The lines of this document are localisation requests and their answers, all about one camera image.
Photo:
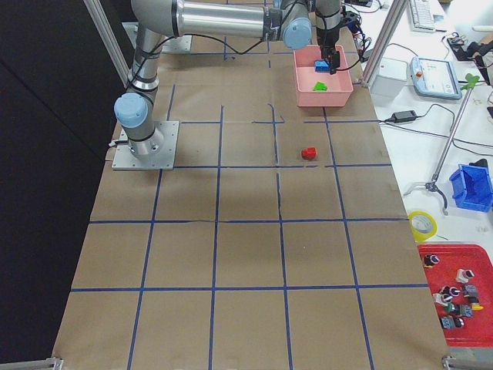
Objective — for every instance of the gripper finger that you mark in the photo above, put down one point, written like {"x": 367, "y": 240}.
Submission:
{"x": 326, "y": 55}
{"x": 334, "y": 61}

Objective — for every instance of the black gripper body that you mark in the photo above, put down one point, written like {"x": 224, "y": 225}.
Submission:
{"x": 328, "y": 34}

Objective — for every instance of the blue toy block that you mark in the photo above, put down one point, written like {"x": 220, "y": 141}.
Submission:
{"x": 321, "y": 66}

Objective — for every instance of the green toy block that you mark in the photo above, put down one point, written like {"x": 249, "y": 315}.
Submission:
{"x": 320, "y": 86}

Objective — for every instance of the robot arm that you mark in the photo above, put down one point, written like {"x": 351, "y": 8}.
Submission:
{"x": 294, "y": 23}

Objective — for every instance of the pink plastic box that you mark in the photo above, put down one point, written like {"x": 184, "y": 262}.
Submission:
{"x": 340, "y": 84}

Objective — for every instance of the white box device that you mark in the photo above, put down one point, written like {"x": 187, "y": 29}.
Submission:
{"x": 390, "y": 79}

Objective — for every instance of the black power adapter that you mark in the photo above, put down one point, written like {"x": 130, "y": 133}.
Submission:
{"x": 403, "y": 116}

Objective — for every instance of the white keyboard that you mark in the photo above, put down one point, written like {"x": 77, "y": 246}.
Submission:
{"x": 421, "y": 17}

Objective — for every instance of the teach pendant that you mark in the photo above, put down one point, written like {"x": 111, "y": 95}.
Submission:
{"x": 434, "y": 78}

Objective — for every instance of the red toy block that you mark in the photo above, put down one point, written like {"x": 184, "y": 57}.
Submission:
{"x": 309, "y": 153}

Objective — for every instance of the reacher grabber tool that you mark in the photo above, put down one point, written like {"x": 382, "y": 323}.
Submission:
{"x": 431, "y": 186}

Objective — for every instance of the blue storage bin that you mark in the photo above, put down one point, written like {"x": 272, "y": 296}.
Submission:
{"x": 472, "y": 188}

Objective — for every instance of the yellow tape roll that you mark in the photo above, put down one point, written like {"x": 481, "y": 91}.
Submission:
{"x": 423, "y": 225}

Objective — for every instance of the red plastic tray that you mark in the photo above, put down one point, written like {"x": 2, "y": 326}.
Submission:
{"x": 460, "y": 281}

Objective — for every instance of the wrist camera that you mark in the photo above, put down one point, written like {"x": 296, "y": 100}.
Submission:
{"x": 351, "y": 20}

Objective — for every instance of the aluminium frame post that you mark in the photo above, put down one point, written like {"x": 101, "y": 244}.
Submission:
{"x": 388, "y": 28}

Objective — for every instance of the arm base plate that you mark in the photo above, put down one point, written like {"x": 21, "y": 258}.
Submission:
{"x": 180, "y": 45}
{"x": 156, "y": 153}

